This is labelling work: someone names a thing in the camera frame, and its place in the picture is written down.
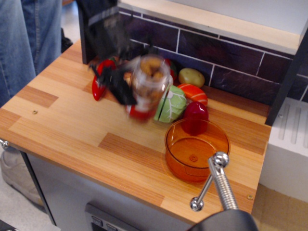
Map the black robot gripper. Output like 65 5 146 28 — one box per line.
77 0 137 105

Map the clear jar of almonds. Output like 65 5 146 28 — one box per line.
126 54 173 121

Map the orange transparent plastic pot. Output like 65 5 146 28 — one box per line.
165 118 231 182

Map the red toy chili pepper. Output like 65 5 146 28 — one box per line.
90 58 116 101

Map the red toy strawberry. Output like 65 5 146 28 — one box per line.
166 59 178 81

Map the green toy cabbage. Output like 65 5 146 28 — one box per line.
154 86 187 123

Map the yellow toy potato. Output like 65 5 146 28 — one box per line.
178 68 205 88

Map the orange salmon sushi toy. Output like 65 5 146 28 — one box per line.
178 83 208 107

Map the dark red toy onion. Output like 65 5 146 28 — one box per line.
181 102 209 136

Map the person leg in jeans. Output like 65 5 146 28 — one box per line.
0 0 62 106

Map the wooden upper shelf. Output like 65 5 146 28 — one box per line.
118 0 308 55

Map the small metal side knob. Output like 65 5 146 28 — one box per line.
0 139 10 149

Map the grey toy oven panel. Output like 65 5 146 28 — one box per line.
84 203 142 231

